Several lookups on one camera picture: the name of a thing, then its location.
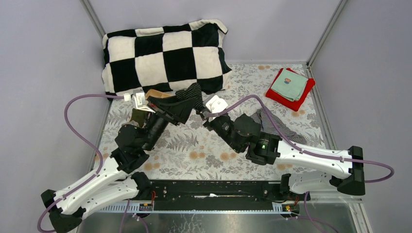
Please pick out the red folded garment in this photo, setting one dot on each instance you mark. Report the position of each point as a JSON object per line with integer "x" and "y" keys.
{"x": 293, "y": 105}

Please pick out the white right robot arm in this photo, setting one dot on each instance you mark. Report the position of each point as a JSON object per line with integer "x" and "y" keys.
{"x": 332, "y": 170}

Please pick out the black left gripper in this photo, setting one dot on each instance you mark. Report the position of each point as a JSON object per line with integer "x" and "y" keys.
{"x": 177, "y": 109}

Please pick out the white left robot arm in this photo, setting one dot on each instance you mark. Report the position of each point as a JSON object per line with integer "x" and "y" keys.
{"x": 116, "y": 177}

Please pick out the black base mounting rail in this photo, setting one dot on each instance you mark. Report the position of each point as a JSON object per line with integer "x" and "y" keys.
{"x": 249, "y": 196}

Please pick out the black white checkered pillow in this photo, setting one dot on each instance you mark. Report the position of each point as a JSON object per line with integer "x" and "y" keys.
{"x": 166, "y": 59}

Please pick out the dark green rolled sock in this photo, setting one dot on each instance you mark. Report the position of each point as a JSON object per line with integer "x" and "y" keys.
{"x": 138, "y": 117}

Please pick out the grey striped underwear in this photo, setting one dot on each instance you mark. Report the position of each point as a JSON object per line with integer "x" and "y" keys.
{"x": 260, "y": 117}

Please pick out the mint green folded cloth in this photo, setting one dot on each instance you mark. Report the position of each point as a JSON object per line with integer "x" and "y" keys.
{"x": 289, "y": 85}

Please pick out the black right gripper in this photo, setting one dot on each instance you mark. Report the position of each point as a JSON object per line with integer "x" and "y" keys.
{"x": 210, "y": 122}

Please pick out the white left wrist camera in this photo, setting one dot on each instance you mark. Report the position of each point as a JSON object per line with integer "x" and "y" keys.
{"x": 140, "y": 101}

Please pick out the wooden divided organizer box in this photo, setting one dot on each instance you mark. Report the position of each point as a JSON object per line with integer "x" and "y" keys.
{"x": 156, "y": 94}

